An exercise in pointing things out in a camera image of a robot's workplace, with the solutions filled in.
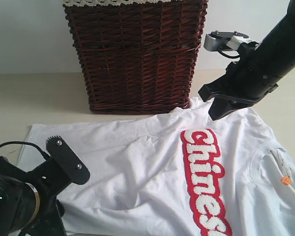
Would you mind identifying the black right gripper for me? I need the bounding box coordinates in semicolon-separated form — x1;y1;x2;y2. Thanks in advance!
198;41;279;120

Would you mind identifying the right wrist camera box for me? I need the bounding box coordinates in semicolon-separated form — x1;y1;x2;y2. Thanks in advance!
204;30;258;52

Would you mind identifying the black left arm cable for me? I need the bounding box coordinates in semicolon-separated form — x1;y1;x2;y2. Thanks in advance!
0;140;51;160

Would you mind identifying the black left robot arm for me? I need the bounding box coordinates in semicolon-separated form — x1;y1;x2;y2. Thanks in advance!
0;156;72;236

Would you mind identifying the white t-shirt with red lettering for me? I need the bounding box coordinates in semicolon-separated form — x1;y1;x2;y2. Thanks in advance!
27;98;295;236

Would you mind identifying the dark red wicker basket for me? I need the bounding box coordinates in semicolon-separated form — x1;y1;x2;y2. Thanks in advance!
63;0;208;115

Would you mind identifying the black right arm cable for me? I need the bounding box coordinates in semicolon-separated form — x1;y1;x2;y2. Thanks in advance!
217;49;241;59

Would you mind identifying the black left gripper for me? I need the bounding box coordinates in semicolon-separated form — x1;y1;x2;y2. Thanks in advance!
0;156;70;236

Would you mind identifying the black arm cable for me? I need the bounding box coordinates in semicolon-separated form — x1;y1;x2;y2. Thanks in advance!
0;140;51;160
217;49;241;59

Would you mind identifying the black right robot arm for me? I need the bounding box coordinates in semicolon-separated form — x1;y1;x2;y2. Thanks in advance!
198;0;295;120

